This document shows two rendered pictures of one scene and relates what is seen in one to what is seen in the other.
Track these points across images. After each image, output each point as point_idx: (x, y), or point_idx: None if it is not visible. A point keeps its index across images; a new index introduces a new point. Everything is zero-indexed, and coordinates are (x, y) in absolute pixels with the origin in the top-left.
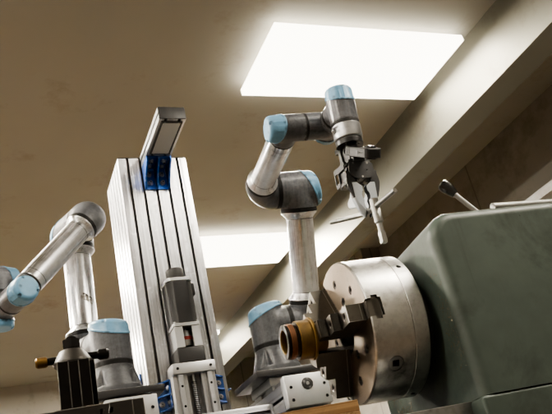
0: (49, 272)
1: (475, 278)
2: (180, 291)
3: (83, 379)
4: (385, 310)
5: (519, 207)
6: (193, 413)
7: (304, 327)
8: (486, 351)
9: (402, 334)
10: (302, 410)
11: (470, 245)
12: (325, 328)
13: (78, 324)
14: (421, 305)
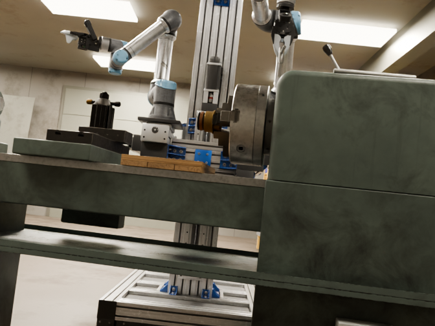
0: (137, 49)
1: (292, 114)
2: (212, 71)
3: (101, 114)
4: (239, 119)
5: (346, 75)
6: (203, 138)
7: (207, 116)
8: (279, 156)
9: (245, 134)
10: (172, 159)
11: (298, 93)
12: (215, 119)
13: (156, 77)
14: (262, 121)
